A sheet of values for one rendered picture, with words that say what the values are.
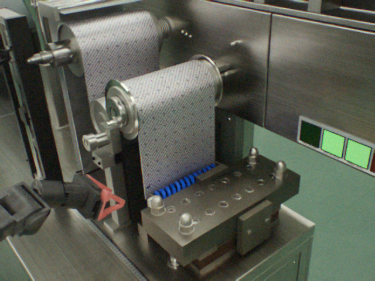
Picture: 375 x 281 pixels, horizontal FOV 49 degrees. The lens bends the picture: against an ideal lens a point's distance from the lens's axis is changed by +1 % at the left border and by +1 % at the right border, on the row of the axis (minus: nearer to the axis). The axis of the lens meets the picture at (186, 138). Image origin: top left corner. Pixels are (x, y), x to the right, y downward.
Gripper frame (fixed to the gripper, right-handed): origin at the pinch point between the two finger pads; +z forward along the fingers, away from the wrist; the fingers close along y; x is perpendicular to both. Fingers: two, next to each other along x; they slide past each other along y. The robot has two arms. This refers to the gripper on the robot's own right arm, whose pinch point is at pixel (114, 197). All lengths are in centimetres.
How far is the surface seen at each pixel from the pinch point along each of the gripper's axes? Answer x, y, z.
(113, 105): 20.6, -5.0, -5.1
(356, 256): -26, -2, 169
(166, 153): 12.9, 0.2, 10.7
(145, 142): 14.6, 0.3, 2.9
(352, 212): -11, -23, 195
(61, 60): 25.0, -27.7, -9.1
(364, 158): 29, 38, 30
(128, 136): 14.4, -3.8, 0.8
